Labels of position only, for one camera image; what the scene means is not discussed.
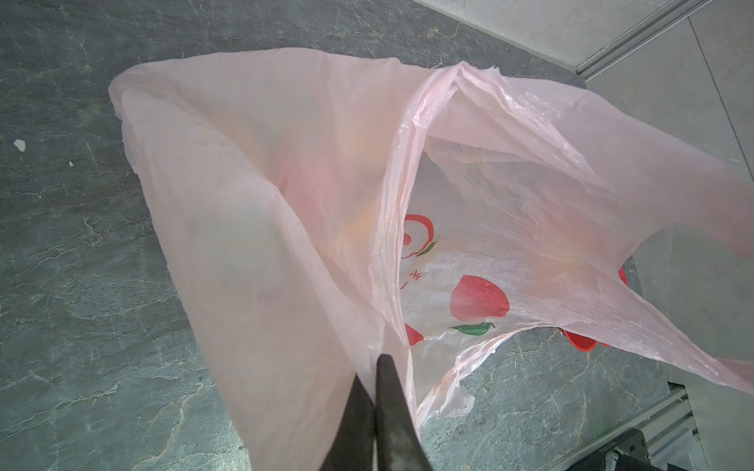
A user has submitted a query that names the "aluminium mounting rail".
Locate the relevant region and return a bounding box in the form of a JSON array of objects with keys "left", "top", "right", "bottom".
[{"left": 544, "top": 384, "right": 712, "bottom": 470}]

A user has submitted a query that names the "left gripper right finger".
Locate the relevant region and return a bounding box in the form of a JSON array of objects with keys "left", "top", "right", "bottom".
[{"left": 375, "top": 354, "right": 433, "bottom": 471}]

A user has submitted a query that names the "red flower-shaped plate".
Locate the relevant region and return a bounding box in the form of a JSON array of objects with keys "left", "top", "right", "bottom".
[{"left": 558, "top": 267, "right": 630, "bottom": 354}]

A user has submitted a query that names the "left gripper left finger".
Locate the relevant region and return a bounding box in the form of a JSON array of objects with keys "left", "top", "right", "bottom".
[{"left": 320, "top": 376, "right": 375, "bottom": 471}]

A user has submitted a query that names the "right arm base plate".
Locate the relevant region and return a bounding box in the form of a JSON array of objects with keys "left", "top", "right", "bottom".
[{"left": 567, "top": 428, "right": 683, "bottom": 471}]

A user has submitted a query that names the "pink plastic bag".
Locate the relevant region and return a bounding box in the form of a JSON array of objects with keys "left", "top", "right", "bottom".
[{"left": 109, "top": 48, "right": 753, "bottom": 470}]

